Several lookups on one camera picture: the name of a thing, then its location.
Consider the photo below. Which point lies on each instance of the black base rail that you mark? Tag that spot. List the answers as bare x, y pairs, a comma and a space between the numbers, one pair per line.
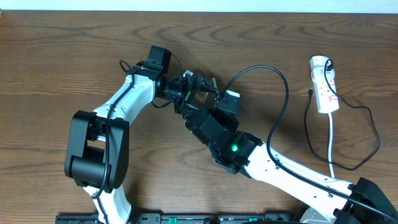
156, 218

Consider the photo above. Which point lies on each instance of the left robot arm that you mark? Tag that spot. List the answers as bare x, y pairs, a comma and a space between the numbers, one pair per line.
98, 144

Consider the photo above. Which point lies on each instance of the white power strip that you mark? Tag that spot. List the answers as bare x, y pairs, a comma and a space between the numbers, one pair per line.
323, 78

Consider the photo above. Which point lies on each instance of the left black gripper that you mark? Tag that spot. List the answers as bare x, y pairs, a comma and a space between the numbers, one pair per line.
191, 91

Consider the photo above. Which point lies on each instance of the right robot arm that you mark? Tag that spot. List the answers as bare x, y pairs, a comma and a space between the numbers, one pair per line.
337, 201

